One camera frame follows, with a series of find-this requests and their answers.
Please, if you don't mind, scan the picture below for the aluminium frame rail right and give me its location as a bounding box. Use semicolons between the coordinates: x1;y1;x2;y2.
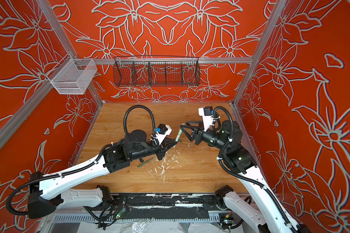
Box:
232;0;287;107

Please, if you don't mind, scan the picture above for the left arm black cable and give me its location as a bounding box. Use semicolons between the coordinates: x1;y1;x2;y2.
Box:
5;104;156;216

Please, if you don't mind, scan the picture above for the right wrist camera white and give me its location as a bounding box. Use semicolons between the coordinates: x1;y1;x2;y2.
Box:
198;106;214;132

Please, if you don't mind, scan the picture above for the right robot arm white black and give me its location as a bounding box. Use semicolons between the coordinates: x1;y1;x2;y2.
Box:
180;120;310;233

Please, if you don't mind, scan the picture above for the black wire mesh basket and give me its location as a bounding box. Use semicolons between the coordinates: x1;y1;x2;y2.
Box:
113;56;201;87

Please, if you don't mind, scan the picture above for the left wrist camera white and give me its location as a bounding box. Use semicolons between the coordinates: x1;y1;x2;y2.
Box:
155;124;172;136

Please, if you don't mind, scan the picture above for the aluminium frame rail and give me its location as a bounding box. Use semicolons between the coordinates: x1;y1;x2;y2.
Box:
232;0;287;107
74;57;253;66
0;81;54;150

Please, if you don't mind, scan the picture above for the aluminium frame rail left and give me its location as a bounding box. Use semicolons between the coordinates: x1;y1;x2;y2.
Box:
0;81;54;150

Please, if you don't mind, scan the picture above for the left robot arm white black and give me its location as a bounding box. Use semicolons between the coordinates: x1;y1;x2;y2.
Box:
28;131;177;219

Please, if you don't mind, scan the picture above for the aluminium frame rail back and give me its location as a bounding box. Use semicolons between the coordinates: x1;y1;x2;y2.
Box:
74;57;253;66

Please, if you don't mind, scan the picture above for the clear plastic bin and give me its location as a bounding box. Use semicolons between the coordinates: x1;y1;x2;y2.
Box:
47;58;97;95

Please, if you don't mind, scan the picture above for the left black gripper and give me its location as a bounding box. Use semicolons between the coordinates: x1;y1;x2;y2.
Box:
131;137;179;162

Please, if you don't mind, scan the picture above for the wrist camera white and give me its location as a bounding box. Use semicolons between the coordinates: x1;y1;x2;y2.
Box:
155;124;172;136
198;106;214;132

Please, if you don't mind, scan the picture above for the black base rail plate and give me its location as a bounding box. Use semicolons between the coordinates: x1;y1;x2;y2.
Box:
111;193;227;211

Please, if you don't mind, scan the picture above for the dark green pen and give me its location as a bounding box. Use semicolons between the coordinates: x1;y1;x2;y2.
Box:
137;157;155;168

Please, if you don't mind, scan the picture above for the light green pen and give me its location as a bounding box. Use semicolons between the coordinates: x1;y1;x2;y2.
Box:
176;129;182;142

